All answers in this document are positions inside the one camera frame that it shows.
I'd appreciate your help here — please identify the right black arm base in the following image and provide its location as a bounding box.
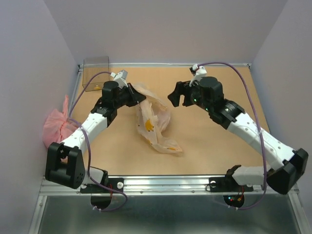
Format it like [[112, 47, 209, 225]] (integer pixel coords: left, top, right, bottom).
[[205, 165, 254, 193]]

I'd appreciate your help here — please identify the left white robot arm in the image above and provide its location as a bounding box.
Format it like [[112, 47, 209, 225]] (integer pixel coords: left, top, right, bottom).
[[45, 81, 146, 192]]

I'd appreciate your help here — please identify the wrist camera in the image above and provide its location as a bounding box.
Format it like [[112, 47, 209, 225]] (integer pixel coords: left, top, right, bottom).
[[189, 64, 207, 87], [110, 70, 128, 88]]

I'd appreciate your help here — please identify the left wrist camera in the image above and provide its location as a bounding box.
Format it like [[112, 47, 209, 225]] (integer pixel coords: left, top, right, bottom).
[[110, 70, 128, 88]]

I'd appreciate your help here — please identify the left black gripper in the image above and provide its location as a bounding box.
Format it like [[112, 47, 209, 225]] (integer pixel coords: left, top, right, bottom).
[[113, 83, 145, 109]]

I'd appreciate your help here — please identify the transparent grey plastic box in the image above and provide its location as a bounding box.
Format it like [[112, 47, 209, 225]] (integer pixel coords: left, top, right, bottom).
[[82, 56, 110, 92]]

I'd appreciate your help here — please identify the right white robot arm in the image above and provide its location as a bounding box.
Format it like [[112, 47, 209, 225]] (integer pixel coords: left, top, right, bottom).
[[168, 77, 309, 195]]

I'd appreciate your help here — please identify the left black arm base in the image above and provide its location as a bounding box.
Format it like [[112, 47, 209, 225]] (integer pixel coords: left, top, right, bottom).
[[80, 167, 124, 194]]

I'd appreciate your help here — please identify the aluminium front rail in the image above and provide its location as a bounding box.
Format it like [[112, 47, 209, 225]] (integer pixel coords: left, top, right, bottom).
[[39, 173, 299, 195]]

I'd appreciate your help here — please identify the translucent printed plastic bag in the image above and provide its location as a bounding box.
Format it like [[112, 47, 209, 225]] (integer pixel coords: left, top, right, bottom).
[[133, 83, 183, 154]]

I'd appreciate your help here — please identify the pink plastic bag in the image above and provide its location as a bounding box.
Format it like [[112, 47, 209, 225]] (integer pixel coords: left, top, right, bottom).
[[42, 95, 78, 148]]

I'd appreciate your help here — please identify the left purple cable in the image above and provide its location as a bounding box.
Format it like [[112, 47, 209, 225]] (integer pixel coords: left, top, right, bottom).
[[68, 72, 128, 212]]

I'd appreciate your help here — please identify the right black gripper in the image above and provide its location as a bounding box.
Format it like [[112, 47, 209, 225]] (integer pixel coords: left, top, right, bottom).
[[167, 77, 213, 113]]

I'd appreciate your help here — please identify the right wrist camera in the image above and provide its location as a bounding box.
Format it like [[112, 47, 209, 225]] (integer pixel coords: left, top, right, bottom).
[[189, 64, 207, 87]]

